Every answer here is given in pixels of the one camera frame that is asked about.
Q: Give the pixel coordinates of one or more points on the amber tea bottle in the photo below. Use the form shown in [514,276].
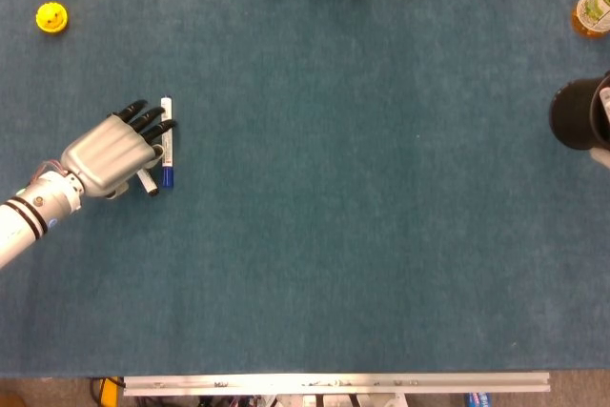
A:
[595,9]

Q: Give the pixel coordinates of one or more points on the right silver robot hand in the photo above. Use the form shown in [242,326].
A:
[603,156]

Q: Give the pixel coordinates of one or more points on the blue-capped whiteboard marker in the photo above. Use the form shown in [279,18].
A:
[168,164]

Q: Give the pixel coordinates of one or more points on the yellow object below rail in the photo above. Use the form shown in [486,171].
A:
[110,392]

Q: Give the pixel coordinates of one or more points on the aluminium profile rail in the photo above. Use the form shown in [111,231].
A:
[333,383]

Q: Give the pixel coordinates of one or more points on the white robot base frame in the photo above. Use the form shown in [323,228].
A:
[305,401]

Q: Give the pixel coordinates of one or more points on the blue printed packet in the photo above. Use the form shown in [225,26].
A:
[478,400]

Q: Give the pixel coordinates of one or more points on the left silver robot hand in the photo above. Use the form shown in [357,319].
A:
[105,154]

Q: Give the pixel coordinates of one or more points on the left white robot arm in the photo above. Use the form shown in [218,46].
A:
[28,216]

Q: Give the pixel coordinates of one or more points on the yellow rubber duck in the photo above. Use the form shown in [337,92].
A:
[51,17]

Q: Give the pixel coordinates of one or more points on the blue felt table mat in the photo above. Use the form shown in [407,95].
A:
[305,245]

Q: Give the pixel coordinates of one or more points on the black mesh pen cup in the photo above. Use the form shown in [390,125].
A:
[572,116]

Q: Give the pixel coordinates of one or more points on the black-capped whiteboard marker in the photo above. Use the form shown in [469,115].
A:
[148,183]

